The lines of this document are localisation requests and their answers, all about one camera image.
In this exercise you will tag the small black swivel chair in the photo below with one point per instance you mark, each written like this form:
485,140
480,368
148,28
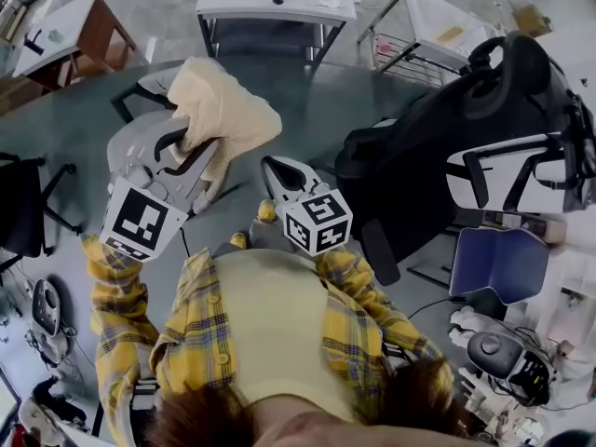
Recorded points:
18,203

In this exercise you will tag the beige box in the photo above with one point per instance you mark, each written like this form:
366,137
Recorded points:
526,226

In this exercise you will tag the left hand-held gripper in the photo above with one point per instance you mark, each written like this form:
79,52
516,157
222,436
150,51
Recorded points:
139,221

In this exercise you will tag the small pink object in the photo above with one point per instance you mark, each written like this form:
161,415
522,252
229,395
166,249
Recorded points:
384,47

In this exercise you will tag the white shelf unit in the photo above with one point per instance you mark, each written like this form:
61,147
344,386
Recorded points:
577,291

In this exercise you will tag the person's left forearm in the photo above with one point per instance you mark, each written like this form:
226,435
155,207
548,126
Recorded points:
121,305

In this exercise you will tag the person's right yellow shoe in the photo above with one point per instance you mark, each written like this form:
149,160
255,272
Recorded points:
266,210

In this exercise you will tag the cardboard box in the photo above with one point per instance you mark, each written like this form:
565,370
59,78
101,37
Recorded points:
531,20

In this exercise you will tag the person's right forearm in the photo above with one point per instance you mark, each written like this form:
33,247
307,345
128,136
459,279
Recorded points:
363,291

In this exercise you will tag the brown desk with white top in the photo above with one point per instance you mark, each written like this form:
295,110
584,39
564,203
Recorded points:
93,31

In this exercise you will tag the person's left yellow shoe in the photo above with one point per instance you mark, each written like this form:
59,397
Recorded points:
238,240

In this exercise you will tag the black office chair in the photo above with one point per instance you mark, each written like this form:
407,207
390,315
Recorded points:
400,180

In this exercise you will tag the small teal object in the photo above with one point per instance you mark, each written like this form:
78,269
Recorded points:
55,36

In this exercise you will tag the cream clothes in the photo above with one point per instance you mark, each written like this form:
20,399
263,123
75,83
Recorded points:
223,110

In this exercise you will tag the white robot with black head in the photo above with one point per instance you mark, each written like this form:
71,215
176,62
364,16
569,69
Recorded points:
493,352

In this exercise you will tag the grey oval device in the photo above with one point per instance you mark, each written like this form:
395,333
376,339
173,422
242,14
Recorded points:
46,310

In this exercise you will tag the white equipment with black frame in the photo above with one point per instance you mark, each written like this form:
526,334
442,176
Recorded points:
503,161

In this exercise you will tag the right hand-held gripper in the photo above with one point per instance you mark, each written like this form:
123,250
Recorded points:
321,226

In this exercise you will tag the person's legs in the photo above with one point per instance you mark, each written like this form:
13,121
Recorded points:
265,235

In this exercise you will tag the grey chair with black frame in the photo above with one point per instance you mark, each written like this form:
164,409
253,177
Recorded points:
130,138

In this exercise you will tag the person's yellow shoe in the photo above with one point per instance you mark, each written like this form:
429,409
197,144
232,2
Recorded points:
266,210
238,240

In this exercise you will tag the person's torso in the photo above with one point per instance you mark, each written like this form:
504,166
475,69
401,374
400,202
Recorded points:
274,324

